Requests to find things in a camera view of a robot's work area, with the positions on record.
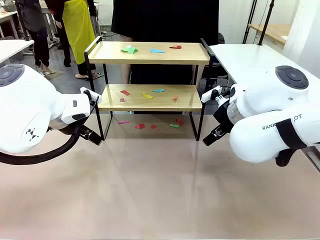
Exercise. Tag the white paper scrap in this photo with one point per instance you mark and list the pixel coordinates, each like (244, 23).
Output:
(128, 46)

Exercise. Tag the small magenta paper scrap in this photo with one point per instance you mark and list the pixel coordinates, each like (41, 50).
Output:
(122, 100)

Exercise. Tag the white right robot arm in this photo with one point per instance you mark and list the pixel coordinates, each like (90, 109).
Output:
(262, 100)

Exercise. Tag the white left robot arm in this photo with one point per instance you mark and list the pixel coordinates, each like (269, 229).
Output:
(25, 105)

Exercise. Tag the person with yellow apron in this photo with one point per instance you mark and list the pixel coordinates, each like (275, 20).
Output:
(77, 27)

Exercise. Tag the beige floor mat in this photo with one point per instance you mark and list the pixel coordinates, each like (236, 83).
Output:
(53, 75)

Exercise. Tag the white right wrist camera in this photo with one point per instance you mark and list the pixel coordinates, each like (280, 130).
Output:
(211, 93)

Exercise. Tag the blue paper scrap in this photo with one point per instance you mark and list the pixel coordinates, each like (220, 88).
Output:
(157, 50)
(158, 90)

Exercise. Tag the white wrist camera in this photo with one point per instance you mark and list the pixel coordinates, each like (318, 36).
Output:
(211, 93)
(91, 95)

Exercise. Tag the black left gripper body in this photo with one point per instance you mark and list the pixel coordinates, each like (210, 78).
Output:
(67, 127)

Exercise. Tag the green paper scrap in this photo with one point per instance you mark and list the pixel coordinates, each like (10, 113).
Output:
(131, 50)
(174, 125)

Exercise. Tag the person in dark grey clothes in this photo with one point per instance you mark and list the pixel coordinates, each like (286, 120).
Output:
(37, 22)

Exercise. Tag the wooden workbench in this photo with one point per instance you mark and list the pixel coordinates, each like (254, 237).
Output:
(272, 31)

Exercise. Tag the pink paper scrap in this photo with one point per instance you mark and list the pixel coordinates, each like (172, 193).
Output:
(123, 122)

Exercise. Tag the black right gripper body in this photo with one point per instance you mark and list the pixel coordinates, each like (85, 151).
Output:
(223, 116)

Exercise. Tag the two-tier wooden shelf black frame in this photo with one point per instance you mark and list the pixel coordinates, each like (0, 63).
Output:
(150, 56)

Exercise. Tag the large white side table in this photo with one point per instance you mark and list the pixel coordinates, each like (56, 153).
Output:
(250, 57)

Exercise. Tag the black tripod pole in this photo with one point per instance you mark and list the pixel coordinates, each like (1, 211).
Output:
(251, 17)
(266, 22)

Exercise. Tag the person in black clothes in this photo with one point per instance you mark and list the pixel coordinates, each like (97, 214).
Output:
(162, 20)

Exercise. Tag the white table with white legs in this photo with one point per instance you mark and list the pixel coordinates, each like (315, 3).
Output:
(12, 47)

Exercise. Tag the orange paper scrap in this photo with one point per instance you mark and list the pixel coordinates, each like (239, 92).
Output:
(175, 99)

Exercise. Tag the yellow paper scrap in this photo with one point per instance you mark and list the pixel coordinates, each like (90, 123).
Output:
(147, 95)

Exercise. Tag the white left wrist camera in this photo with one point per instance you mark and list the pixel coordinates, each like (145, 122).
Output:
(91, 95)

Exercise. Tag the grey aluminium rail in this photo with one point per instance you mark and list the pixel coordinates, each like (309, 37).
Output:
(313, 155)

